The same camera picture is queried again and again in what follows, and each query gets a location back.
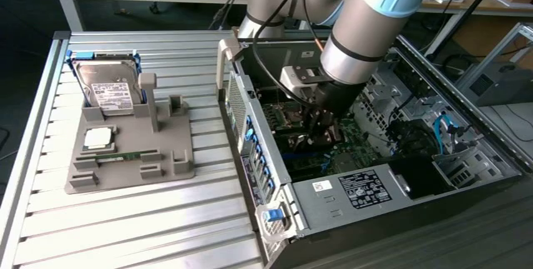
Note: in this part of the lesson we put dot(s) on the hard disk in blue carrier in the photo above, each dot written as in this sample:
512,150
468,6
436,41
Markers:
108,75

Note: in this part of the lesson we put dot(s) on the graphics card with metal bracket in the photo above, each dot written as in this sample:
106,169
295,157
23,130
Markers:
298,144

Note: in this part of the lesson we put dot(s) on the grey power supply unit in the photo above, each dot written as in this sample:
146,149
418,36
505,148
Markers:
325,206

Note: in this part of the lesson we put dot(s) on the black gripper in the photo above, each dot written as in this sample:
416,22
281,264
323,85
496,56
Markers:
337,97

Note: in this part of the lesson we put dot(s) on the grey chipset heatsink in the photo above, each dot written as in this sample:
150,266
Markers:
345,163

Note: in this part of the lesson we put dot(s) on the green motherboard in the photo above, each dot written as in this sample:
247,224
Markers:
358,138

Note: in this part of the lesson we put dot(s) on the silver CPU chip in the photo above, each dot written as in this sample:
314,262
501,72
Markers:
98,138

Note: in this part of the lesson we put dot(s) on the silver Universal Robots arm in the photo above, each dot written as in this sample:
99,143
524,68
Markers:
366,16

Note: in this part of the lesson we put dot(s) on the grey plastic parts rack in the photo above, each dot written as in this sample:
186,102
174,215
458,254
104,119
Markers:
132,138

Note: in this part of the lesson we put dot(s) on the green RAM stick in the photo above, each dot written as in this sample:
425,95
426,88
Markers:
118,156

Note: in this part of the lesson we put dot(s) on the open black PC case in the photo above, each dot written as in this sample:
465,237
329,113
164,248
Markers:
374,244

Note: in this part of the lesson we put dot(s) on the blue case latch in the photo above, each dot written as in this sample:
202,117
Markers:
274,214

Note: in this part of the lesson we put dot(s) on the grey computer tower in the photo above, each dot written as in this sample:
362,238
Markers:
500,85

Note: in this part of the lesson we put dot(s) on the black tripod pole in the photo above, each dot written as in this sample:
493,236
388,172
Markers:
466,13

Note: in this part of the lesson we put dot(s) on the CPU socket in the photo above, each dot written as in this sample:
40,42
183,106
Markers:
293,114

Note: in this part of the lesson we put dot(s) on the aluminium profile frame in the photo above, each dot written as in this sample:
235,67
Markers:
512,38

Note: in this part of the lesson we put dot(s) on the perforated metal drive cage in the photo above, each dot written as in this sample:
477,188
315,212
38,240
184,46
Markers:
378,100

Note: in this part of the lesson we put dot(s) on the black RAM stick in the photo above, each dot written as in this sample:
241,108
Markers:
287,131

